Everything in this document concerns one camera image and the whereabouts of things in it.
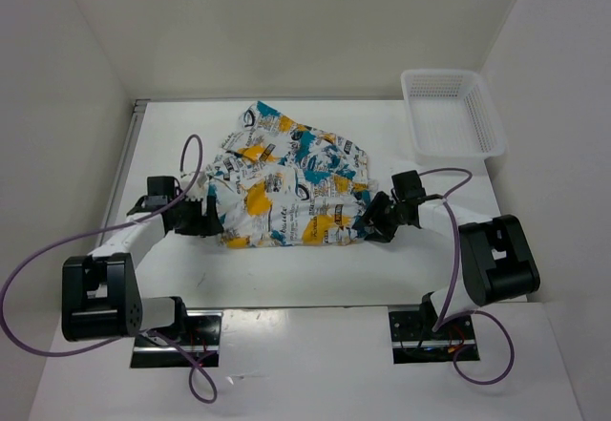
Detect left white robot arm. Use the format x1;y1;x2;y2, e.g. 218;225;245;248
61;177;223;345

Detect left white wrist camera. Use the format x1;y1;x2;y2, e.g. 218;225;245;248
179;172;208;200

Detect purple cable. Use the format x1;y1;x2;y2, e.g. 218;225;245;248
0;134;219;403
419;167;516;387

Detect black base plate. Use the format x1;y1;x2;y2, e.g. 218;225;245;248
130;308;222;369
388;305;480;365

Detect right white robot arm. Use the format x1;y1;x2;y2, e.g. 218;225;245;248
353;167;540;338

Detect patterned white teal yellow shorts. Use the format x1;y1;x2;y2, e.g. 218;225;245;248
201;101;377;248

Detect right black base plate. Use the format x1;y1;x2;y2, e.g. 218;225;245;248
388;305;480;365

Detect aluminium table edge rail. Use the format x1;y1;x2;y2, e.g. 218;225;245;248
102;99;150;227

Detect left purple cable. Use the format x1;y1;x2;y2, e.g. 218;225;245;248
0;134;219;403

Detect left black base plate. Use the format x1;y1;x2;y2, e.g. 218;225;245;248
130;308;222;369

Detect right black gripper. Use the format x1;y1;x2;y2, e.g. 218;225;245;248
352;190;405;243

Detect white plastic basket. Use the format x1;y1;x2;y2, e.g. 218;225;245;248
400;69;506;160

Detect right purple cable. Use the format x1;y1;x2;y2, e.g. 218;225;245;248
419;167;516;387

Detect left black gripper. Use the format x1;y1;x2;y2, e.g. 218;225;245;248
170;195;223;236

